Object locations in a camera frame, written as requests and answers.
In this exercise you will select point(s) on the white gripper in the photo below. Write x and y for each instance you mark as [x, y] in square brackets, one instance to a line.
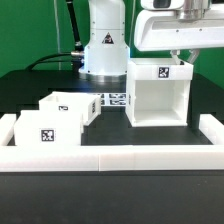
[161, 31]

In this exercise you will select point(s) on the white drawer cabinet box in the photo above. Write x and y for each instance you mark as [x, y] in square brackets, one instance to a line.
[157, 92]

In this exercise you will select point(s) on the white drawer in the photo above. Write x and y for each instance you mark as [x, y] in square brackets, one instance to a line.
[89, 105]
[37, 127]

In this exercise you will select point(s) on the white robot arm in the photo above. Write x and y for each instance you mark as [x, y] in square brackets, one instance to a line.
[106, 54]

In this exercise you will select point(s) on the white right fence block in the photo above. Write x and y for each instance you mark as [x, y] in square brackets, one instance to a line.
[212, 129]

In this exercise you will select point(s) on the white fence block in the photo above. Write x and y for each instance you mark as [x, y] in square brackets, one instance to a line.
[212, 129]
[6, 128]

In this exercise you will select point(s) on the white marker sheet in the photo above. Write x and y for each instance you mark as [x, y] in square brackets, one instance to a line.
[112, 99]

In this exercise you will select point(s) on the white left fence block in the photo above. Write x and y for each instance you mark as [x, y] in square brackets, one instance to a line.
[6, 128]

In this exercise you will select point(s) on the white front fence wall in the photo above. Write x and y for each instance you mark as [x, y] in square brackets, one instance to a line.
[112, 158]

